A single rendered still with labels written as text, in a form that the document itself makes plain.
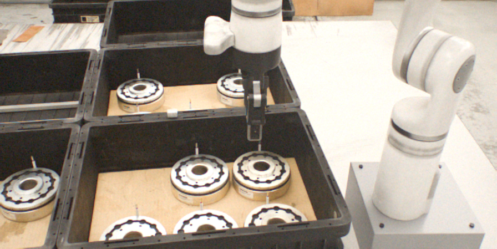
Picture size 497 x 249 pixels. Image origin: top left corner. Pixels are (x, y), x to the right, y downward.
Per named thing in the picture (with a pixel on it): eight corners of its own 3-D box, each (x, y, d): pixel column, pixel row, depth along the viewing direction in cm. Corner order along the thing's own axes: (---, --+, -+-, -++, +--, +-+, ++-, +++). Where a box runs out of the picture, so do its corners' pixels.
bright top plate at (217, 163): (224, 154, 94) (224, 151, 94) (232, 190, 86) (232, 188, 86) (170, 159, 93) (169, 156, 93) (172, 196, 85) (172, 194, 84)
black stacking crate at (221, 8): (251, 32, 151) (252, -5, 144) (269, 82, 126) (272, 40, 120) (115, 40, 146) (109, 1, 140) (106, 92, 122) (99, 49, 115)
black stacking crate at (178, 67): (270, 82, 126) (272, 40, 119) (298, 157, 101) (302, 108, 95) (106, 93, 121) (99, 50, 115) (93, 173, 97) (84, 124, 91)
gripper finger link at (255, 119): (250, 108, 77) (249, 135, 80) (250, 120, 75) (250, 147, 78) (260, 108, 77) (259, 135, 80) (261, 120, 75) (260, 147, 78)
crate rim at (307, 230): (302, 117, 96) (303, 106, 94) (353, 236, 71) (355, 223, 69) (84, 133, 91) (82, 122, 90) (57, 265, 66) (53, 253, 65)
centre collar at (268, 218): (287, 213, 81) (287, 209, 81) (297, 235, 77) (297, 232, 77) (257, 217, 80) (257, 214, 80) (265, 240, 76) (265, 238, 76)
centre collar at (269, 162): (274, 159, 92) (274, 156, 92) (276, 177, 88) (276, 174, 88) (247, 159, 92) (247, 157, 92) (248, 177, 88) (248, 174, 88)
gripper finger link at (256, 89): (247, 74, 74) (247, 84, 76) (248, 98, 71) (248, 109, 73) (264, 74, 74) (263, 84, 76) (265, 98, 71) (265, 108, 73)
